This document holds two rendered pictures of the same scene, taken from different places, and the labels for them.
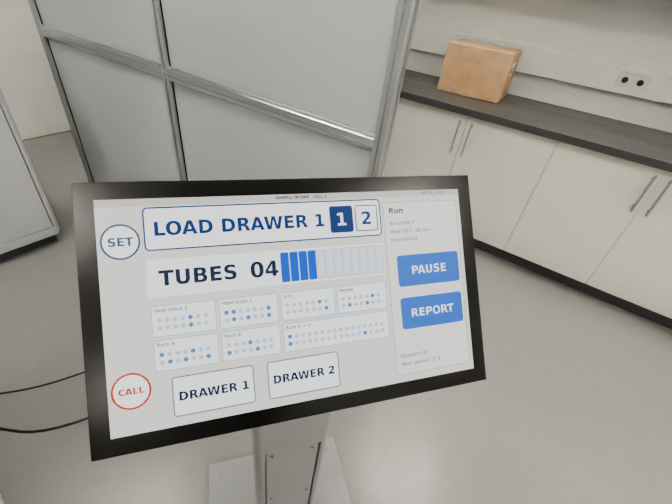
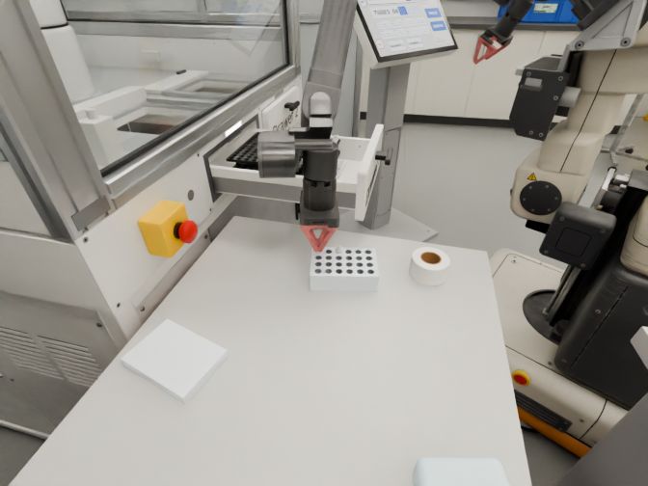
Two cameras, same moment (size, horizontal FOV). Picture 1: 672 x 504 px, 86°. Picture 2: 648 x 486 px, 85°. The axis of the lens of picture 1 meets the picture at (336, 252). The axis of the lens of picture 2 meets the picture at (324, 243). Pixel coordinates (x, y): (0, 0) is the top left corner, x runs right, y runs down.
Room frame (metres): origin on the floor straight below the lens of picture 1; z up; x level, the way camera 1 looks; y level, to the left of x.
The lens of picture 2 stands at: (-1.20, 0.90, 1.22)
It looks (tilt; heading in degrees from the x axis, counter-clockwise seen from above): 37 degrees down; 342
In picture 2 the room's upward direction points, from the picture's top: straight up
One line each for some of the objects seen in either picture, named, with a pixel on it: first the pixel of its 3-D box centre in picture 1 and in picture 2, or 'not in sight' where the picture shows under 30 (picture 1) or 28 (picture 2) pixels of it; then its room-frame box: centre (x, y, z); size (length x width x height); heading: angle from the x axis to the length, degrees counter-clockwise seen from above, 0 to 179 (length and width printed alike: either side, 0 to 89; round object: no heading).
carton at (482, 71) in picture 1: (478, 70); not in sight; (2.65, -0.75, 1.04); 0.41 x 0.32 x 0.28; 61
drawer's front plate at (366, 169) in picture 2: not in sight; (370, 168); (-0.52, 0.56, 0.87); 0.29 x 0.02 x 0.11; 148
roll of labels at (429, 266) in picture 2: not in sight; (428, 265); (-0.77, 0.55, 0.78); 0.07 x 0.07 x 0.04
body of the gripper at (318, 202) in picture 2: not in sight; (319, 193); (-0.68, 0.74, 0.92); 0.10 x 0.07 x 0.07; 165
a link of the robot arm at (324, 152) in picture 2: not in sight; (316, 160); (-0.68, 0.74, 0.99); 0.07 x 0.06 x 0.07; 77
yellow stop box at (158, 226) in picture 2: not in sight; (168, 229); (-0.64, 1.00, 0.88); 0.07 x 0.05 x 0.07; 148
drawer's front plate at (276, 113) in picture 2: not in sight; (283, 115); (-0.08, 0.67, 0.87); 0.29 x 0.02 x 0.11; 148
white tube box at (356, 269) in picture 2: not in sight; (343, 268); (-0.73, 0.70, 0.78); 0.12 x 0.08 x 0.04; 71
